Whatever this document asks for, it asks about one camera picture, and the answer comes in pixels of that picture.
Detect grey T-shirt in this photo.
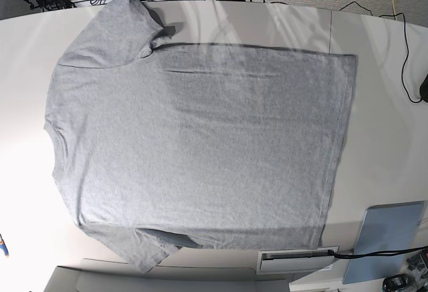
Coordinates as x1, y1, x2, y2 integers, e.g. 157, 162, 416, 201
44, 0, 357, 273

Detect blue-grey flat board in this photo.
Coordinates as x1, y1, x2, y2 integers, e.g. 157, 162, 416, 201
342, 201, 425, 285

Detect black round object right edge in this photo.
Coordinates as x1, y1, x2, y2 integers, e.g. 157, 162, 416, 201
419, 76, 428, 103

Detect black device bottom right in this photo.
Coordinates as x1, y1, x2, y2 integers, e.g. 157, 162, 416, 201
382, 273, 415, 292

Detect blue orange tool left edge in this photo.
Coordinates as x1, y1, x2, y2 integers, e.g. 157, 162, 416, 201
0, 235, 9, 257

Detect white cable grommet tray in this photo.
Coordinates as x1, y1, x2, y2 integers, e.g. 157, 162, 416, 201
256, 246, 339, 275

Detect black cable right side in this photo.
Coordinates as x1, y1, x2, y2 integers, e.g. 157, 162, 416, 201
339, 0, 423, 104

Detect black cable at tray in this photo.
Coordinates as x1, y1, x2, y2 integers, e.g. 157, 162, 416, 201
328, 247, 428, 260

